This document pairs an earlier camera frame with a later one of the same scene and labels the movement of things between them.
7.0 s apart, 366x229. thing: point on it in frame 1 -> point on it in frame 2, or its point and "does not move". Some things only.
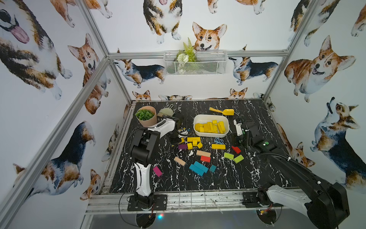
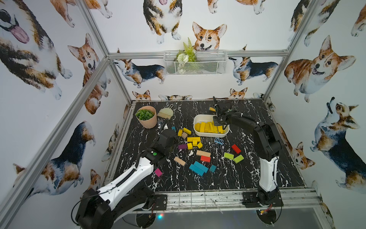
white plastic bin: (216, 126) does not move
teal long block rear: (201, 166) does not move
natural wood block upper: (201, 153) does not move
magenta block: (157, 171) does not move
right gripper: (237, 132) -> (216, 122)
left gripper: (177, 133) -> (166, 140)
